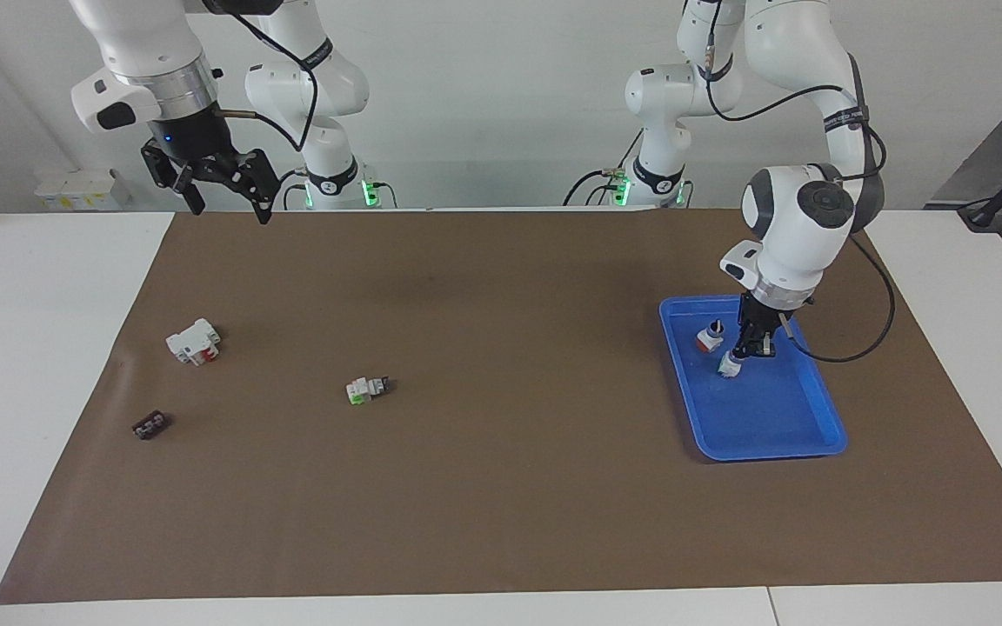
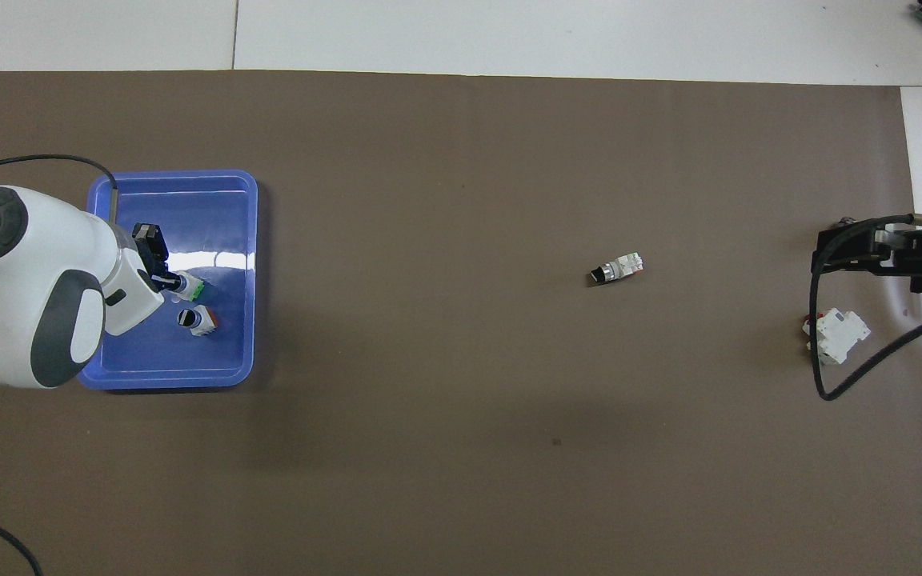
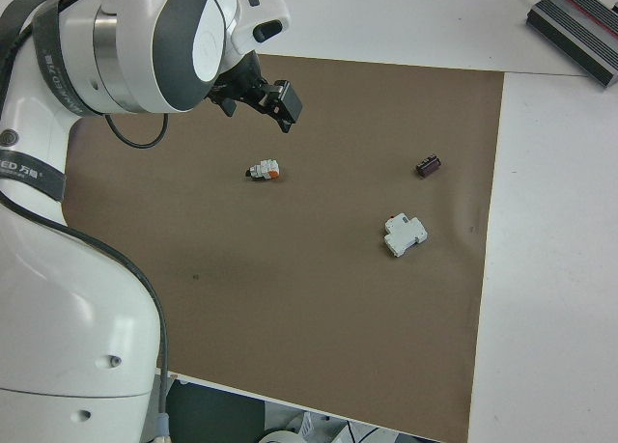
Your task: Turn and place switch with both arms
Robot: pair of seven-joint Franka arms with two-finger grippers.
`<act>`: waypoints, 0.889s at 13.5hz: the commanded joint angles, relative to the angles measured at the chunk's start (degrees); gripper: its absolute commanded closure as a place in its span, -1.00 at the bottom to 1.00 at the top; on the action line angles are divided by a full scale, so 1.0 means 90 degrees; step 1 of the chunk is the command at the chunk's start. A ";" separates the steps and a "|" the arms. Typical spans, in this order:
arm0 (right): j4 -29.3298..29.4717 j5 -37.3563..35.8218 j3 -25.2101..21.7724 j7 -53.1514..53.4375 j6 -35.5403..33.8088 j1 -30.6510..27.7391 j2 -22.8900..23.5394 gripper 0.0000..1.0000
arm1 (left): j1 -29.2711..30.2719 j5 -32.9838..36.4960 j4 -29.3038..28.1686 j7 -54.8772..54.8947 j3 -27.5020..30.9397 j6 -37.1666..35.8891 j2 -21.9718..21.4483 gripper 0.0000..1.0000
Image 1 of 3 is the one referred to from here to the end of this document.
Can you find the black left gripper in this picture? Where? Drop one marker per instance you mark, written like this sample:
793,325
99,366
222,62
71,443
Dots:
760,317

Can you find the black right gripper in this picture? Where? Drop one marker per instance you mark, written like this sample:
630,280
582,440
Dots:
197,135

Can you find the selector switch with green base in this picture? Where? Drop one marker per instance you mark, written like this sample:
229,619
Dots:
729,367

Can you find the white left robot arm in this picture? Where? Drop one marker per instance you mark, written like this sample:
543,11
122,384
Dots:
792,226

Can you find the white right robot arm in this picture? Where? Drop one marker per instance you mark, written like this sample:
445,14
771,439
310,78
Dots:
144,43

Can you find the blue plastic tray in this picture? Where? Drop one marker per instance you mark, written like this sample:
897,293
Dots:
771,409

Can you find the white cardboard boxes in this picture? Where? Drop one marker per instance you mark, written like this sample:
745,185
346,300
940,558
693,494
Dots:
83,187

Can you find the white and red circuit breaker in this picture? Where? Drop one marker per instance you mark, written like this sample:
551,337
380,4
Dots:
190,341

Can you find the small dark brown capacitor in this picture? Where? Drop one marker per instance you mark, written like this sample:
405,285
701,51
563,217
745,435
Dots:
150,425

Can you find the brown paper table mat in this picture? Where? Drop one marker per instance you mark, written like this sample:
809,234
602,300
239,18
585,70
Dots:
510,487

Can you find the selector switch with red base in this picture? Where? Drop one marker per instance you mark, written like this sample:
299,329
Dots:
710,337

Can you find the selector switch with pale base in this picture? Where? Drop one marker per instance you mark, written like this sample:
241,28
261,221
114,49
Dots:
362,390

